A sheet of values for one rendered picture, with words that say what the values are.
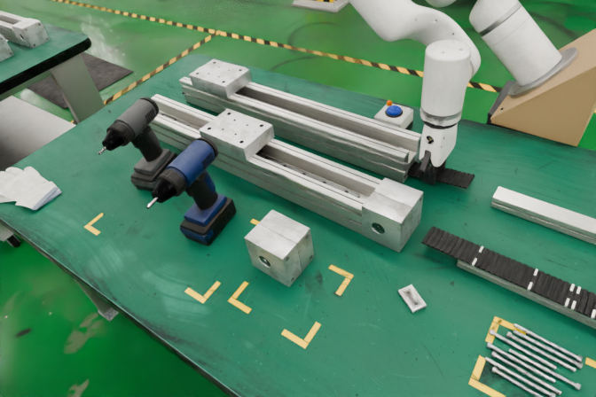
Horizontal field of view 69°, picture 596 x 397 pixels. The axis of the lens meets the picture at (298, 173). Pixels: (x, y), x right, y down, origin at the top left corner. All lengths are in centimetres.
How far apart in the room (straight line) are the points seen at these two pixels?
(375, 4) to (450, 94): 23
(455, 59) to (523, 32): 44
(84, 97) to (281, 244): 176
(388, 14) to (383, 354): 62
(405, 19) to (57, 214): 97
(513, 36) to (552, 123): 24
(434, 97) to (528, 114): 40
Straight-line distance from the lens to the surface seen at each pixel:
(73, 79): 240
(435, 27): 96
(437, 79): 89
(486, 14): 128
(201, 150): 92
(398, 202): 91
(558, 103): 122
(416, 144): 109
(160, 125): 131
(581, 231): 104
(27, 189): 140
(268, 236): 87
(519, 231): 103
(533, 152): 123
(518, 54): 129
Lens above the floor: 153
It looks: 42 degrees down
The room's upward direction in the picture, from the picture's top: 9 degrees counter-clockwise
